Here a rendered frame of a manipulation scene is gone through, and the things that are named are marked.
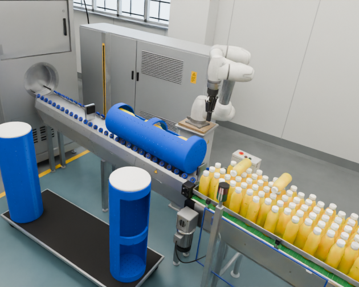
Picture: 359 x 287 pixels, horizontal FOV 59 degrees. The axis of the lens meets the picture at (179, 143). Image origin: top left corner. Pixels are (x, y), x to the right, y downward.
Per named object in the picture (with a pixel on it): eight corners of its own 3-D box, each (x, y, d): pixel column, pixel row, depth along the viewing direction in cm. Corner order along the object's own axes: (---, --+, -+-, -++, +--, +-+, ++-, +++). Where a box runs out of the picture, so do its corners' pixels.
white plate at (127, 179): (100, 179, 209) (100, 180, 209) (133, 196, 197) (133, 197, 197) (127, 162, 230) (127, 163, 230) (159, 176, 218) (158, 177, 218)
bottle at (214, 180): (208, 193, 228) (211, 171, 219) (217, 195, 227) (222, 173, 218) (207, 200, 222) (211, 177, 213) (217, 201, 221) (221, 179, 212)
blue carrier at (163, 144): (128, 128, 297) (130, 99, 285) (203, 167, 252) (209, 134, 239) (104, 136, 277) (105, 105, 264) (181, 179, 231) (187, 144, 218)
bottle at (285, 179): (294, 177, 209) (282, 189, 195) (288, 184, 213) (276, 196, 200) (285, 170, 211) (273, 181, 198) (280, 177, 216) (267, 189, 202)
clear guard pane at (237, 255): (196, 259, 231) (205, 208, 207) (301, 333, 190) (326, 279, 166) (196, 260, 230) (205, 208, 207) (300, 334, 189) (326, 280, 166)
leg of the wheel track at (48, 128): (53, 169, 389) (48, 123, 359) (56, 171, 386) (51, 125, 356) (49, 171, 385) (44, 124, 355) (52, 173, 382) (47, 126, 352)
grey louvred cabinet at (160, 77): (105, 107, 570) (103, 22, 500) (211, 147, 478) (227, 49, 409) (82, 116, 528) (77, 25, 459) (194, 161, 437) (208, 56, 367)
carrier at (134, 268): (102, 270, 251) (130, 289, 239) (99, 180, 209) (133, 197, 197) (126, 248, 273) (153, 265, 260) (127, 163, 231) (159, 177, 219)
